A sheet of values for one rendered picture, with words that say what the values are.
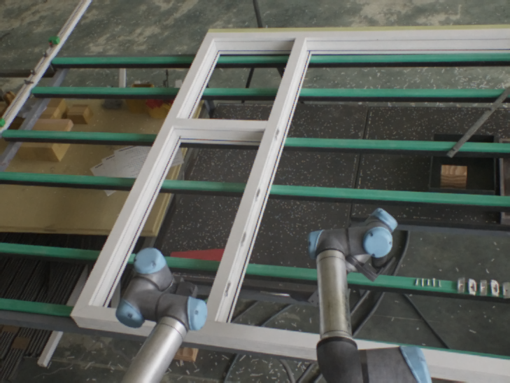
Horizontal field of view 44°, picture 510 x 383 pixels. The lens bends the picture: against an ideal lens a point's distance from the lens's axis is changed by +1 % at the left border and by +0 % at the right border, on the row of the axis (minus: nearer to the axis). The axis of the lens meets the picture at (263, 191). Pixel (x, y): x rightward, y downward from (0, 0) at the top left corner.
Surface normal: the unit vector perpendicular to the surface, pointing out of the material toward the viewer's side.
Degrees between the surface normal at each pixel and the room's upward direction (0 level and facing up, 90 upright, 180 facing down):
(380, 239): 52
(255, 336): 0
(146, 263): 0
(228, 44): 90
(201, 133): 90
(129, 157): 0
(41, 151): 90
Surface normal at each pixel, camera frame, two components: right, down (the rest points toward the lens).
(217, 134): -0.23, 0.75
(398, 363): -0.18, -0.60
